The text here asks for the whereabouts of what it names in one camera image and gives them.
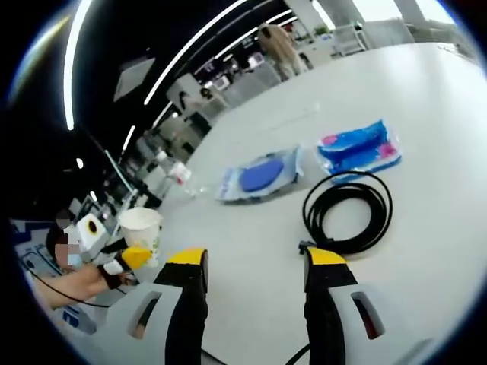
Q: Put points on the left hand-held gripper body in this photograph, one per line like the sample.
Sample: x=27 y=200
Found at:
x=91 y=237

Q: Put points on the blue and pink plastic packet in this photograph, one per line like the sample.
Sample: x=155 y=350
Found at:
x=357 y=150

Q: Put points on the white frame chair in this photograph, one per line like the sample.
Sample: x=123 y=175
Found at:
x=350 y=40

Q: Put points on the clear packet with blue pad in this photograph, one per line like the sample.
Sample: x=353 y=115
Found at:
x=258 y=178

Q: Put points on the white paper cup green print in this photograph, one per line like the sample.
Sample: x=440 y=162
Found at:
x=141 y=232

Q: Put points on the white round table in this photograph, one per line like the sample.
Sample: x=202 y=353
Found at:
x=266 y=235

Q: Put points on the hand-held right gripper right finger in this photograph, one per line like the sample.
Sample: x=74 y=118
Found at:
x=331 y=300

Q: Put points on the grey ceiling vent panel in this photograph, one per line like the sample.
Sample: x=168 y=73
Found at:
x=133 y=80

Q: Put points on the curved ceiling light strip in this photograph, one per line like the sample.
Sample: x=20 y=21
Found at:
x=68 y=87
x=198 y=35

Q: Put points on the clear plastic water bottle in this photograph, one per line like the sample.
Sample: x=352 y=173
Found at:
x=180 y=176

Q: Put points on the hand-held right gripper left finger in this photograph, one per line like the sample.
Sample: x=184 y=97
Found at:
x=167 y=304

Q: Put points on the green potted plant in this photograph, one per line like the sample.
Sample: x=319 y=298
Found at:
x=321 y=29

